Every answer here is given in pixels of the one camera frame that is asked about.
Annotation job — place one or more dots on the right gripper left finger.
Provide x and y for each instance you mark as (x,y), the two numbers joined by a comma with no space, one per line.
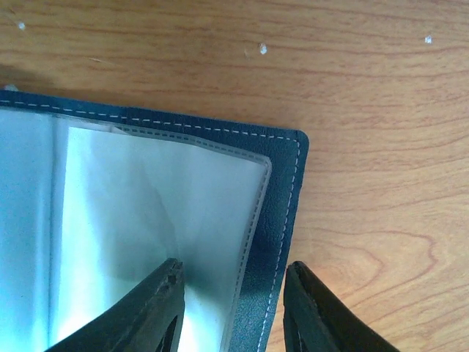
(148,318)

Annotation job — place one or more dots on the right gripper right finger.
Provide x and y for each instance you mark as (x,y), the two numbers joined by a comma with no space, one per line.
(316,320)

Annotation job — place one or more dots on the blue leather card holder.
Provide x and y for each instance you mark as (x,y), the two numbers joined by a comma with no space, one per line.
(95,197)

